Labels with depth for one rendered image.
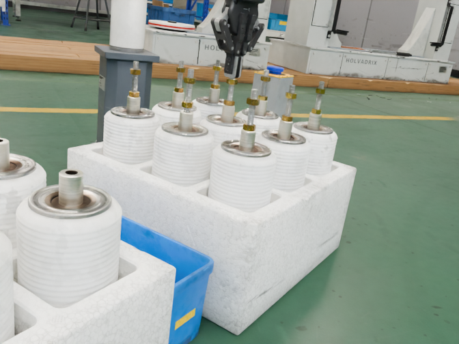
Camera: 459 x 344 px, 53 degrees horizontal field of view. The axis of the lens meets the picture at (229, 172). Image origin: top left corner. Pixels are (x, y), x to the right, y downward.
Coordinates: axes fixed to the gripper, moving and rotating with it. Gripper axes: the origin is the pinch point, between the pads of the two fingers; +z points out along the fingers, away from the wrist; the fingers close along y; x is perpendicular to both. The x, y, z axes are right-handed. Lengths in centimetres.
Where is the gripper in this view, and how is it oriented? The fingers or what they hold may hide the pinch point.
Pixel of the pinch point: (233, 65)
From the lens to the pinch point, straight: 83.0
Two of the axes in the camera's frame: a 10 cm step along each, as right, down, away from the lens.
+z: -1.3, 9.3, 3.3
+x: -7.9, -3.0, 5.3
